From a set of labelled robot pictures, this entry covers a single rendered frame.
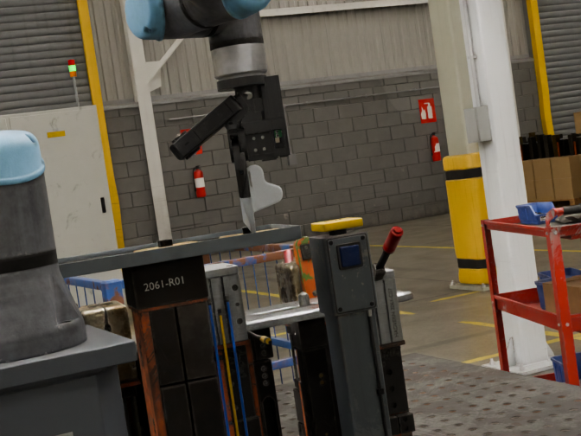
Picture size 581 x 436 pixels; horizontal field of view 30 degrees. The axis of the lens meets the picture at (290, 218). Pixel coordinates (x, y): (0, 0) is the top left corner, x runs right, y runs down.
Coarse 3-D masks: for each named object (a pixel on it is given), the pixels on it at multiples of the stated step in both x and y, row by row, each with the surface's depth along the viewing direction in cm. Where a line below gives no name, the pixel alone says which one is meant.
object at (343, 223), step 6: (318, 222) 157; (324, 222) 155; (330, 222) 153; (336, 222) 153; (342, 222) 154; (348, 222) 154; (354, 222) 154; (360, 222) 154; (312, 228) 158; (318, 228) 155; (324, 228) 153; (330, 228) 153; (336, 228) 153; (342, 228) 154; (330, 234) 156; (336, 234) 155
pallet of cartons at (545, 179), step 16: (528, 160) 1624; (544, 160) 1584; (560, 160) 1553; (576, 160) 1544; (528, 176) 1620; (544, 176) 1590; (560, 176) 1558; (576, 176) 1544; (528, 192) 1625; (544, 192) 1594; (560, 192) 1563; (576, 192) 1543
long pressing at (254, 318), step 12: (312, 300) 195; (252, 312) 191; (264, 312) 190; (276, 312) 186; (288, 312) 184; (300, 312) 181; (312, 312) 181; (252, 324) 178; (264, 324) 178; (276, 324) 179; (132, 336) 183
